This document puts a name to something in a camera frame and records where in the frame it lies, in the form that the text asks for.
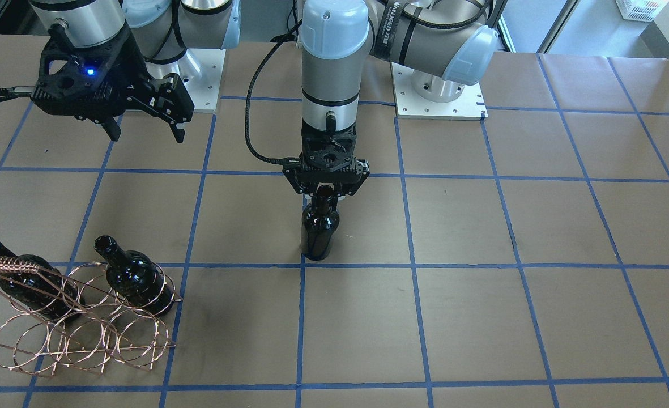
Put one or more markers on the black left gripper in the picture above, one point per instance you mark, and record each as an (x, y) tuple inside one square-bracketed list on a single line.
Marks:
[(359, 170)]

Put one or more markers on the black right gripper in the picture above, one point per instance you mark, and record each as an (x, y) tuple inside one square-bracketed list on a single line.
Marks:
[(131, 72)]

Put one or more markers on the dark glass wine bottle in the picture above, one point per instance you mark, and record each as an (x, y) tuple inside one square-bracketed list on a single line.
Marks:
[(319, 220)]

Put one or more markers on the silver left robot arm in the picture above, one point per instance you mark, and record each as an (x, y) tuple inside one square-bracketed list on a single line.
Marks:
[(449, 39)]

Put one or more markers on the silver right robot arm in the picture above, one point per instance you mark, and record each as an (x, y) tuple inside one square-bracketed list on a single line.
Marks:
[(163, 30)]

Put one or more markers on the dark wine bottle in basket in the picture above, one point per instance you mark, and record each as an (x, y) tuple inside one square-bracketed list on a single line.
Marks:
[(135, 277)]

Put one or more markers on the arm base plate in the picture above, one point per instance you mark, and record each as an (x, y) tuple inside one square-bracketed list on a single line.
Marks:
[(420, 95), (202, 72)]

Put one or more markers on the copper wire wine basket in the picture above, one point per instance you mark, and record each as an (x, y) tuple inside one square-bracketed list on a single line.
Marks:
[(99, 328)]

